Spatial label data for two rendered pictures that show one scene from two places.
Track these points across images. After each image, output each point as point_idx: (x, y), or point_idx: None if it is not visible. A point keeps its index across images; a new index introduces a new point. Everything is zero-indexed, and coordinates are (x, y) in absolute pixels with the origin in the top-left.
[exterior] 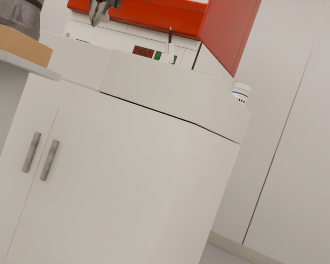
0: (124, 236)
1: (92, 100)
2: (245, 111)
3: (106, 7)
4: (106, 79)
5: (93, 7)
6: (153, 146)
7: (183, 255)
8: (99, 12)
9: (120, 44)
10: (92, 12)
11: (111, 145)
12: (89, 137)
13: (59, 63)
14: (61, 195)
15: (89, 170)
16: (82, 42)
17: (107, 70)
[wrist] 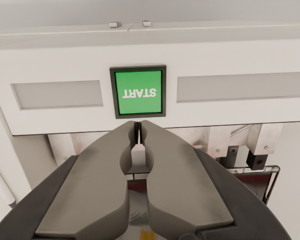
0: (13, 29)
1: (58, 35)
2: None
3: (43, 188)
4: (20, 40)
5: (170, 165)
6: None
7: None
8: (100, 153)
9: None
10: (161, 143)
11: (19, 32)
12: (59, 30)
13: (167, 35)
14: (92, 26)
15: (57, 29)
16: (114, 45)
17: (12, 42)
